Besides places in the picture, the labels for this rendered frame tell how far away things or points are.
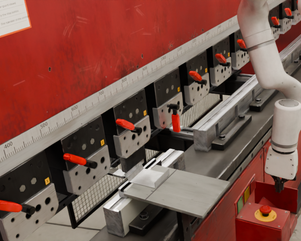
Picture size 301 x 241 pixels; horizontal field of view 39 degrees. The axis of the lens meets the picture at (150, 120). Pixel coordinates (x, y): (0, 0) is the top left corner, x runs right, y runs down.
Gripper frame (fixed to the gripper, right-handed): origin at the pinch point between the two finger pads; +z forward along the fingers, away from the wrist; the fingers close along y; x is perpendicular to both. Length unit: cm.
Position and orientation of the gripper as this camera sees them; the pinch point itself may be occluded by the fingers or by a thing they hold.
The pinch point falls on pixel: (279, 185)
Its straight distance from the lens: 158.0
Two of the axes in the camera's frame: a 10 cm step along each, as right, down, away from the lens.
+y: 8.5, 2.0, -4.8
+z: 0.4, 8.9, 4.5
